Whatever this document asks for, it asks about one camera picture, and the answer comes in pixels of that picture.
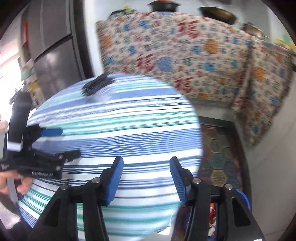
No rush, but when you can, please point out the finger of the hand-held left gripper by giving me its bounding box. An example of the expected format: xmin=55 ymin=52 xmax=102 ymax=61
xmin=25 ymin=125 xmax=63 ymax=143
xmin=32 ymin=150 xmax=81 ymax=168

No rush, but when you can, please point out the black wok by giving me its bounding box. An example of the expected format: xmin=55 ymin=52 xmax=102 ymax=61
xmin=199 ymin=6 xmax=238 ymax=25

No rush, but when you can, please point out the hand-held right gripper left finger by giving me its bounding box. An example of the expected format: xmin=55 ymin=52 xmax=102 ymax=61
xmin=30 ymin=156 xmax=124 ymax=241

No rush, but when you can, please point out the grey refrigerator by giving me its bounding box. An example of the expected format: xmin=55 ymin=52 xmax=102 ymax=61
xmin=23 ymin=0 xmax=98 ymax=93

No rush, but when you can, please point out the yellow cardboard box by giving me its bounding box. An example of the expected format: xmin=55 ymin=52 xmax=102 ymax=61
xmin=29 ymin=81 xmax=45 ymax=103

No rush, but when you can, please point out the printed blanket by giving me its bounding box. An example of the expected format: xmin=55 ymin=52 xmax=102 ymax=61
xmin=96 ymin=11 xmax=294 ymax=147

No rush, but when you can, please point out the cream yellow green appliance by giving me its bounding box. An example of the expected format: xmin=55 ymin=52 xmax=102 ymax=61
xmin=277 ymin=35 xmax=296 ymax=51

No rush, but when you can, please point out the steel pot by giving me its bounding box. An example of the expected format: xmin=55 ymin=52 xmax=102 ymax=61
xmin=240 ymin=22 xmax=270 ymax=39

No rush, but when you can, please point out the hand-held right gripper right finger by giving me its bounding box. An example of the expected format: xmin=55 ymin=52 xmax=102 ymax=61
xmin=169 ymin=156 xmax=266 ymax=241

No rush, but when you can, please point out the blue plastic basket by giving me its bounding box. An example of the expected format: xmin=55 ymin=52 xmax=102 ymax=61
xmin=208 ymin=188 xmax=253 ymax=241

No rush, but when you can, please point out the black crumpled wrapper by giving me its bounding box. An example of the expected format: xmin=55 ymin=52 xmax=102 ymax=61
xmin=80 ymin=74 xmax=116 ymax=97

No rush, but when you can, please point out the person's left hand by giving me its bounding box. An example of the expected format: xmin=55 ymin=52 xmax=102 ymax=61
xmin=0 ymin=171 xmax=33 ymax=195

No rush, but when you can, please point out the kitchen counter cabinet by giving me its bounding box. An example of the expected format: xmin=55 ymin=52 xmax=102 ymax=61
xmin=236 ymin=42 xmax=296 ymax=234

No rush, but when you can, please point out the red snack wrapper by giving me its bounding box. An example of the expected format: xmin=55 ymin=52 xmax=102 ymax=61
xmin=209 ymin=202 xmax=217 ymax=237

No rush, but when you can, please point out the hexagon patterned floor mat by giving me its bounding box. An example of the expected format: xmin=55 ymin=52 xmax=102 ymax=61
xmin=171 ymin=123 xmax=246 ymax=241

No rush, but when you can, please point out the round striped table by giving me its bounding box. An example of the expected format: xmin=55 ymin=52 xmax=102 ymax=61
xmin=17 ymin=74 xmax=204 ymax=241

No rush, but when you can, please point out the black clay pot red lid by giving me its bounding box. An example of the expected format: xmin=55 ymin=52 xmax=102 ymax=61
xmin=147 ymin=0 xmax=181 ymax=12

